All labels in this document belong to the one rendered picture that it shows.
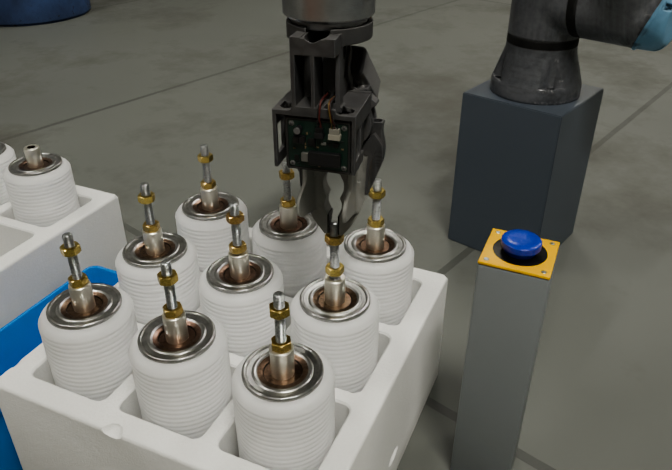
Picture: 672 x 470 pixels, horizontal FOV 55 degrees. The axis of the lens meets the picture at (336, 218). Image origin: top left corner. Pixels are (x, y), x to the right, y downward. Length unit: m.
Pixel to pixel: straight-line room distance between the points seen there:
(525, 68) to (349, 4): 0.64
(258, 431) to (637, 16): 0.76
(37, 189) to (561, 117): 0.81
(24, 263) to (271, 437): 0.51
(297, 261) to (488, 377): 0.26
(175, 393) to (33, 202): 0.49
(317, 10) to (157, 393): 0.38
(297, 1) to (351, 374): 0.39
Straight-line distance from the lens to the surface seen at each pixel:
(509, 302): 0.67
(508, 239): 0.67
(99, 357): 0.71
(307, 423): 0.60
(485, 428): 0.80
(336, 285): 0.67
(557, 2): 1.08
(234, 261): 0.72
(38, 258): 1.01
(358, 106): 0.53
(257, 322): 0.72
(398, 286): 0.77
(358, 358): 0.69
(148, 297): 0.78
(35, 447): 0.82
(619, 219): 1.45
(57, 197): 1.05
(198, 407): 0.67
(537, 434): 0.93
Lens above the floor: 0.67
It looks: 30 degrees down
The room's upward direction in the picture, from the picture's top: straight up
